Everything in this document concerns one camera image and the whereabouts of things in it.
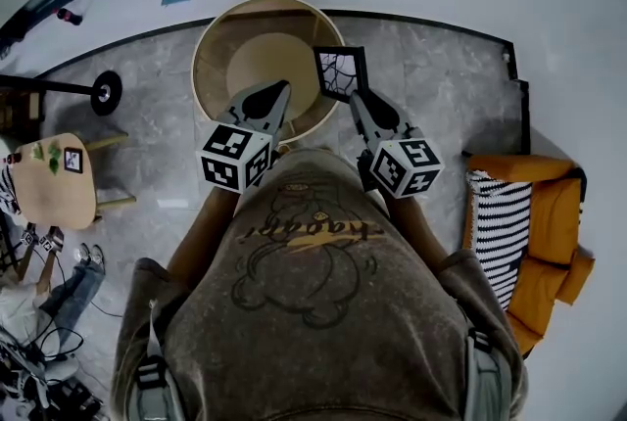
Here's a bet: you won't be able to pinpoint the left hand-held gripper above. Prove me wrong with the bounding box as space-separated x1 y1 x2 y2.
195 79 293 196

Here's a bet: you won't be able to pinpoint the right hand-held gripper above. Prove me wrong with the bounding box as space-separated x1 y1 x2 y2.
348 88 445 201

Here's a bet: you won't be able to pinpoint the black framed picture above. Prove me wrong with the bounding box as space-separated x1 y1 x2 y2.
312 45 369 98

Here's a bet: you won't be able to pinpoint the person's right forearm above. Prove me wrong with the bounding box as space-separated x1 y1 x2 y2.
386 196 459 273

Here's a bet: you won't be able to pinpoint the person's left forearm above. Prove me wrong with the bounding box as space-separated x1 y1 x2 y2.
166 188 244 288

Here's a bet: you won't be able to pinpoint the round beige coffee table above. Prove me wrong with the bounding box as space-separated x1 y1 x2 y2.
190 0 347 151

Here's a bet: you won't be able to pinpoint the black wheeled stand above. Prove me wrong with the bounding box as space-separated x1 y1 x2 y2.
0 70 122 117

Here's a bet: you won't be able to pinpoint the black and white striped blanket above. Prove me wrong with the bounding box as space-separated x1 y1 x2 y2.
465 168 534 312

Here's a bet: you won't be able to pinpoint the small black-framed picture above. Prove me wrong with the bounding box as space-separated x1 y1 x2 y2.
63 146 85 175

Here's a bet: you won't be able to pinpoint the orange sofa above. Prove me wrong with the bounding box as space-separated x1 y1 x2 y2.
462 153 597 356

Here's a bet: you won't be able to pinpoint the green plant leaves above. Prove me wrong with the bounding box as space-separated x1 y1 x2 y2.
29 140 64 175

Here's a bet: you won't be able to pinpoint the red and black tool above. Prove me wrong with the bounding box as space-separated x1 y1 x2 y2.
54 6 83 26

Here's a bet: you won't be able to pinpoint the light wooden side table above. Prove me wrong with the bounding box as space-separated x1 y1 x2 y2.
12 130 138 230

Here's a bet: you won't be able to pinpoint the brown graphic shirt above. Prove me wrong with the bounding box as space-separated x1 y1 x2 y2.
110 147 530 421

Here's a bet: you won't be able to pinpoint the dark wooden rack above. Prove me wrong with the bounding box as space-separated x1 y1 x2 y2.
0 88 44 134

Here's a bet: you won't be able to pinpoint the black and white patterned cushion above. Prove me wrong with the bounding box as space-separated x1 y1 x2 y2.
0 162 24 215

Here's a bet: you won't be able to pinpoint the pile of black equipment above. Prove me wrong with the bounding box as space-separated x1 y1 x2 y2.
0 325 107 421

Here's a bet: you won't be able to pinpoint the grey right backpack strap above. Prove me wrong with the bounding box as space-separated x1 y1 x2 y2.
459 325 515 421

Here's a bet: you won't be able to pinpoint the grey backpack strap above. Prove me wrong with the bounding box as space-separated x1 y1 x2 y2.
134 301 185 421
459 325 515 421

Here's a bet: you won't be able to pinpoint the grey left backpack strap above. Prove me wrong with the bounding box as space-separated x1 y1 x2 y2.
134 301 185 421

